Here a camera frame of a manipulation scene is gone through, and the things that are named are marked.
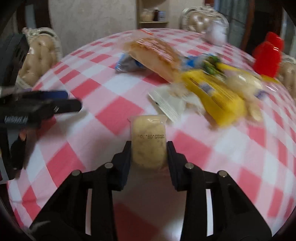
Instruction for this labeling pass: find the red thermos jug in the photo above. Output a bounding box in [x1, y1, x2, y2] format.
[252, 32, 284, 78]

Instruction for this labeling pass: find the long yellow snack packet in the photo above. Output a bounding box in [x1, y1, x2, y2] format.
[181, 69, 246, 127]

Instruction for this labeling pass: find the green candy packet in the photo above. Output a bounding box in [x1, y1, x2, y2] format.
[202, 55, 224, 75]

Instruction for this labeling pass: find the right beige tufted chair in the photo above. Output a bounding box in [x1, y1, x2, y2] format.
[278, 54, 295, 98]

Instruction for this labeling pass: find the left beige tufted chair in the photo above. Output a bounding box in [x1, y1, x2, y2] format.
[16, 27, 63, 89]

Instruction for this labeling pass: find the bagged food on shelf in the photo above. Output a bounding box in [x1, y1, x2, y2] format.
[140, 9, 154, 22]

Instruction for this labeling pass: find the pale round bread packet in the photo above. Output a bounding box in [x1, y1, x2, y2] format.
[225, 71, 266, 102]

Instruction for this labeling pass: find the small white clear packet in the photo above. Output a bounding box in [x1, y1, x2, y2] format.
[148, 84, 190, 122]

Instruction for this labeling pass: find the small blue snack packet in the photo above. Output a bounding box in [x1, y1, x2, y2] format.
[182, 54, 207, 71]

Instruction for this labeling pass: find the white ceramic teapot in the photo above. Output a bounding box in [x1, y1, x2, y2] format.
[204, 20, 229, 46]

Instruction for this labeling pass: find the clear biscuit packet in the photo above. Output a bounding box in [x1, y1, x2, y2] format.
[131, 114, 167, 170]

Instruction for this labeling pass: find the beige tufted chair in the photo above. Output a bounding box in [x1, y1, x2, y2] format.
[16, 27, 63, 89]
[179, 5, 230, 35]
[278, 54, 295, 98]

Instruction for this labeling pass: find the red white checkered tablecloth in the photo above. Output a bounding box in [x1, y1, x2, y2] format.
[8, 32, 295, 240]

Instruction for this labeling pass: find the tiger-skin cake clear packet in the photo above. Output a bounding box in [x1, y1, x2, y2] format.
[122, 32, 182, 83]

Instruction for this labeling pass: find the far beige tufted chair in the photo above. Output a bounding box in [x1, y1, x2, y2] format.
[179, 5, 230, 35]

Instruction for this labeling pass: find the small blue box on shelf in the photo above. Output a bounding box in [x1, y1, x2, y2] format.
[159, 11, 166, 22]

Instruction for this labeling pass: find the dark cake blue packet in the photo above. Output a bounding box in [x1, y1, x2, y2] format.
[115, 53, 146, 73]

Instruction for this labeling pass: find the wooden corner shelf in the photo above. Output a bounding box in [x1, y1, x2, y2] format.
[136, 0, 169, 29]

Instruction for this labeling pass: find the dark bottle on shelf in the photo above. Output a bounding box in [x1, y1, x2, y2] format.
[153, 7, 159, 22]

